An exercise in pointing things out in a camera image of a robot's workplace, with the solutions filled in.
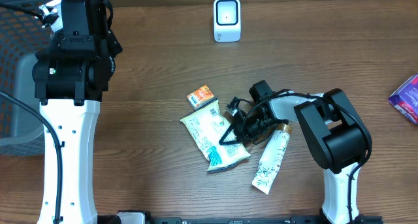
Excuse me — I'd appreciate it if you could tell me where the gold wet wipes pack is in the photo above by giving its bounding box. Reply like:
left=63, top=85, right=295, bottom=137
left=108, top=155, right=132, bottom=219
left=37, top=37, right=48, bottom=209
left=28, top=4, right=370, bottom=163
left=180, top=99, right=251, bottom=173

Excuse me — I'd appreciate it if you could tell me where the white floral tube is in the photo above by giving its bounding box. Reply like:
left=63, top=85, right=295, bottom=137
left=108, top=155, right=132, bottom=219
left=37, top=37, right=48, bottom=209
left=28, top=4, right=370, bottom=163
left=251, top=123, right=293, bottom=195

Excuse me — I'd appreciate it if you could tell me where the small orange box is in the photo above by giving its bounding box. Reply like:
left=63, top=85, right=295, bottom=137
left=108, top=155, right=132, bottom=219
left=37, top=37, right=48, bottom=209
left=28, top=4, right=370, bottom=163
left=187, top=84, right=215, bottom=110

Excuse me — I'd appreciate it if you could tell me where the red purple snack packet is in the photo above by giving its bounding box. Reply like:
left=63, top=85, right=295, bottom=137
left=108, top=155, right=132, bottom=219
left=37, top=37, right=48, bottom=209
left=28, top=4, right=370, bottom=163
left=388, top=74, right=418, bottom=124

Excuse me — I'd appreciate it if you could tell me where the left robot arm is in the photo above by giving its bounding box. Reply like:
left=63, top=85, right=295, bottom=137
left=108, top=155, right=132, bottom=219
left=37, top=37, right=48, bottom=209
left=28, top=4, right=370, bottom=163
left=32, top=0, right=122, bottom=223

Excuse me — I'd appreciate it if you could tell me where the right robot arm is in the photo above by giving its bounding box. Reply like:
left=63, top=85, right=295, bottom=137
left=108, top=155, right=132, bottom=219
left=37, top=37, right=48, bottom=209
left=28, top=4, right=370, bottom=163
left=219, top=80, right=372, bottom=223

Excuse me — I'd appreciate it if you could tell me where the white barcode scanner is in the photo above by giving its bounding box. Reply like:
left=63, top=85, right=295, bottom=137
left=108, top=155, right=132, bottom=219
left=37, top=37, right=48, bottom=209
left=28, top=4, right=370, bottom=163
left=213, top=0, right=242, bottom=42

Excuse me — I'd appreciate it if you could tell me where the grey plastic mesh basket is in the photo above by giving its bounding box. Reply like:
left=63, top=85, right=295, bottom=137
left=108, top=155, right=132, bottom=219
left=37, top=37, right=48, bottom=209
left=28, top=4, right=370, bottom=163
left=1, top=0, right=51, bottom=156

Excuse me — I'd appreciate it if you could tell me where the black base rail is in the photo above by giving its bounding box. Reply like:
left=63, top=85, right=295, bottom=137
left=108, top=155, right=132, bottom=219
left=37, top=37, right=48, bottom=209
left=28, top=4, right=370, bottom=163
left=96, top=210, right=385, bottom=224

